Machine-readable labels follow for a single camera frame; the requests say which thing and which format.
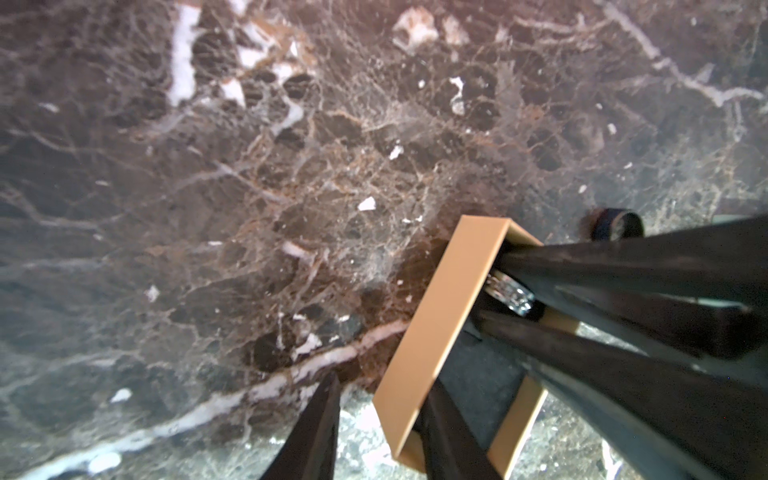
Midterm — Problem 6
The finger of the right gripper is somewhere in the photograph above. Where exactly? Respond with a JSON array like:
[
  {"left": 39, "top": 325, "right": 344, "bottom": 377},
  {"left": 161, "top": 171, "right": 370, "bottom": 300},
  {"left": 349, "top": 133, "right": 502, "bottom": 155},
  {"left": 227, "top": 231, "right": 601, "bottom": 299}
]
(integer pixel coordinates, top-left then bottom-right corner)
[
  {"left": 476, "top": 311, "right": 767, "bottom": 479},
  {"left": 498, "top": 216, "right": 767, "bottom": 360}
]

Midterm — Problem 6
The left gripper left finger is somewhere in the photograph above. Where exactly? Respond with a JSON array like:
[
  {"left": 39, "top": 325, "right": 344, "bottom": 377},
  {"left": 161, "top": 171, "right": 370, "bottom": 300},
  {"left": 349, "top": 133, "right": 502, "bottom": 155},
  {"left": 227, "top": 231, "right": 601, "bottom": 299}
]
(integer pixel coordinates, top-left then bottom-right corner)
[{"left": 261, "top": 372, "right": 341, "bottom": 480}]

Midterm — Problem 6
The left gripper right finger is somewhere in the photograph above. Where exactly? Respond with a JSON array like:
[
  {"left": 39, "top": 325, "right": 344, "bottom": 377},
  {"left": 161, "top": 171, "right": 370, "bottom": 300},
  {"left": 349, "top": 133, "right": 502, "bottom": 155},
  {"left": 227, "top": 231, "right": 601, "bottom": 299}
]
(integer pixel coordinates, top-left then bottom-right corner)
[{"left": 416, "top": 380, "right": 501, "bottom": 480}]

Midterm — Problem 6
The tan box base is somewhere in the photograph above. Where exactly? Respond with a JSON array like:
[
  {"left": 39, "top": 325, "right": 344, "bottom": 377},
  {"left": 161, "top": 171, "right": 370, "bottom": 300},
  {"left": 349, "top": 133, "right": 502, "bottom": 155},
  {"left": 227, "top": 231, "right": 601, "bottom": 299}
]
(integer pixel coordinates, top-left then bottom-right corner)
[{"left": 373, "top": 215, "right": 580, "bottom": 479}]

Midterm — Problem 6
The dark black ring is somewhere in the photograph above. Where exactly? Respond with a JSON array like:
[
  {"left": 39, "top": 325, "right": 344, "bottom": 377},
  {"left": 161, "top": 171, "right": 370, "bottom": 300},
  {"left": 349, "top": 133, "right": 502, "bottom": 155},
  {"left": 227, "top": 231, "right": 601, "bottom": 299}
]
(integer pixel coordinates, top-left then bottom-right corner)
[{"left": 584, "top": 207, "right": 646, "bottom": 242}]

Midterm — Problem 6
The silver patterned ring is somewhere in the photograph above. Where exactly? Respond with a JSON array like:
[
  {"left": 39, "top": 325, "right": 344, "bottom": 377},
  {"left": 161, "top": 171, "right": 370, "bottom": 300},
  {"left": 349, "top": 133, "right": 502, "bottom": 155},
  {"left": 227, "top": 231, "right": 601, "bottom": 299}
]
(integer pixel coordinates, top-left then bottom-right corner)
[{"left": 484, "top": 271, "right": 536, "bottom": 317}]

